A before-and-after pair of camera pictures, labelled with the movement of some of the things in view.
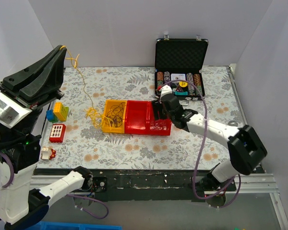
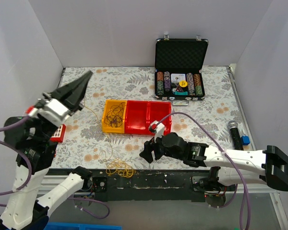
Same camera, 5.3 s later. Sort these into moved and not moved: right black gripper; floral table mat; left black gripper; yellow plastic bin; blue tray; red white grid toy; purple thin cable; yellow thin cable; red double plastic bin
Moved: left black gripper; right black gripper; yellow thin cable
Not moved: blue tray; floral table mat; red double plastic bin; purple thin cable; red white grid toy; yellow plastic bin
